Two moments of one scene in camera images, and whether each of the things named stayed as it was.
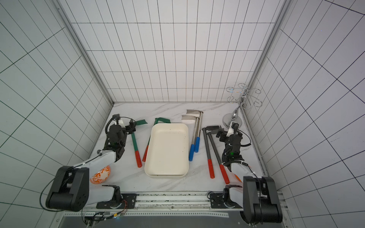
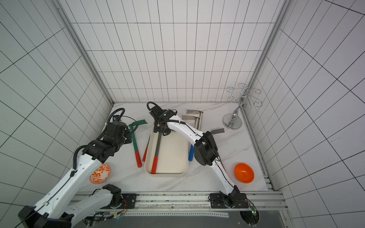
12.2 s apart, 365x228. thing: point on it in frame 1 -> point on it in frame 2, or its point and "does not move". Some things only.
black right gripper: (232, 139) -> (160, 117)
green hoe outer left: (137, 155) does not move
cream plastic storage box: (167, 154) does not move
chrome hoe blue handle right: (198, 114) does not move
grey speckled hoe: (210, 163) -> (153, 168)
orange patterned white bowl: (100, 176) does not move
